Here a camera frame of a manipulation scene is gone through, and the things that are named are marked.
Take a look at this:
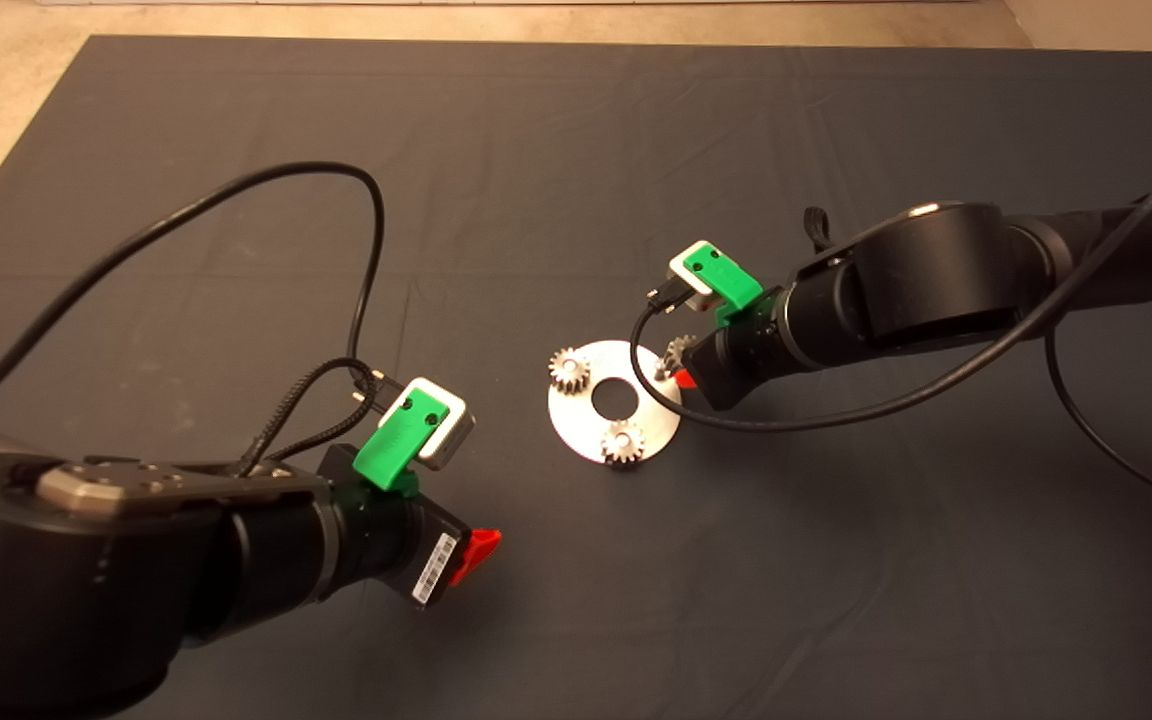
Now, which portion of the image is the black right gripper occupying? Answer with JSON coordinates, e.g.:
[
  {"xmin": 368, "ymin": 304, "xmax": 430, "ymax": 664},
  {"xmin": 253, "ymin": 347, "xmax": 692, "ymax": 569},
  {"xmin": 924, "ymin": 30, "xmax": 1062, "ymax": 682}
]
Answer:
[{"xmin": 673, "ymin": 290, "xmax": 793, "ymax": 413}]

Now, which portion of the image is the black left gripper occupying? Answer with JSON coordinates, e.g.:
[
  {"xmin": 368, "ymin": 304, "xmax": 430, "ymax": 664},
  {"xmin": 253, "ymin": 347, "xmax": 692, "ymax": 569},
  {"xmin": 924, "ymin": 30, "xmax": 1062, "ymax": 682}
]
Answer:
[{"xmin": 319, "ymin": 443, "xmax": 503, "ymax": 609}]

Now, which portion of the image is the round metal carrier plate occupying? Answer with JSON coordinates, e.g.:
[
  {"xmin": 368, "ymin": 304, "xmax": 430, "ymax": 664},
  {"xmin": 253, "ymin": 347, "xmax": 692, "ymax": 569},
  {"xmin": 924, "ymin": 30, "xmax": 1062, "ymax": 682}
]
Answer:
[{"xmin": 547, "ymin": 340, "xmax": 684, "ymax": 466}]

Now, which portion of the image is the dark grey table cloth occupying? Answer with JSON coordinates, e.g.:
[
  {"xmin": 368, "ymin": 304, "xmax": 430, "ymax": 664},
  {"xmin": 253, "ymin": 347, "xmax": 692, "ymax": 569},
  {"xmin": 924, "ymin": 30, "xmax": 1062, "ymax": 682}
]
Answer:
[{"xmin": 0, "ymin": 36, "xmax": 1152, "ymax": 720}]

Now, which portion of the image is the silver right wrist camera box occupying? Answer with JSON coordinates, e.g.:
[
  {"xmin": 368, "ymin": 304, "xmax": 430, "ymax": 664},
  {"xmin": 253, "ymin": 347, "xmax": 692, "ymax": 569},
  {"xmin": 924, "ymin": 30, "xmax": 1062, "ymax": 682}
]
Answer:
[{"xmin": 669, "ymin": 240, "xmax": 727, "ymax": 313}]

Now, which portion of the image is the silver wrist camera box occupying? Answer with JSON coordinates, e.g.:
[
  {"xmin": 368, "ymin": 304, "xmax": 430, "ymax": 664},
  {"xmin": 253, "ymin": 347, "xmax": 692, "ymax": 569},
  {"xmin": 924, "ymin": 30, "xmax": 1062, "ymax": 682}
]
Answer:
[
  {"xmin": 379, "ymin": 377, "xmax": 477, "ymax": 472},
  {"xmin": 669, "ymin": 240, "xmax": 727, "ymax": 313}
]

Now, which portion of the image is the green right camera mount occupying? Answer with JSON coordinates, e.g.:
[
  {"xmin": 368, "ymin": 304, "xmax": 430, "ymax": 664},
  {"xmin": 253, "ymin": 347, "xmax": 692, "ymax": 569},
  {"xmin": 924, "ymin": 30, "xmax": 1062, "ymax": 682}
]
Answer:
[{"xmin": 688, "ymin": 248, "xmax": 765, "ymax": 326}]

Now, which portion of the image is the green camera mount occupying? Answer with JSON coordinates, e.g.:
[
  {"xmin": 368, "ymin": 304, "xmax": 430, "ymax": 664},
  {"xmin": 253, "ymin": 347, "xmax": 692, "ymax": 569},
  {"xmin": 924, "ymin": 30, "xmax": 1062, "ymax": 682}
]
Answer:
[
  {"xmin": 353, "ymin": 388, "xmax": 452, "ymax": 493},
  {"xmin": 688, "ymin": 248, "xmax": 765, "ymax": 326}
]

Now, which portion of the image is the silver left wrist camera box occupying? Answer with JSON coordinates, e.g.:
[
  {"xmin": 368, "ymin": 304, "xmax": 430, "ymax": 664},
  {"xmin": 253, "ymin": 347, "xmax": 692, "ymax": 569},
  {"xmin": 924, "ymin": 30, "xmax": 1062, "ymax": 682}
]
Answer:
[{"xmin": 379, "ymin": 377, "xmax": 477, "ymax": 472}]

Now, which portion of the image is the green left camera mount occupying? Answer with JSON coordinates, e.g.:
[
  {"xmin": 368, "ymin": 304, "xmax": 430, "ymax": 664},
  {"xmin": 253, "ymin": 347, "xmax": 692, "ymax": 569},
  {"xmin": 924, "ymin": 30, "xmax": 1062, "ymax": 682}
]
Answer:
[{"xmin": 353, "ymin": 388, "xmax": 452, "ymax": 493}]

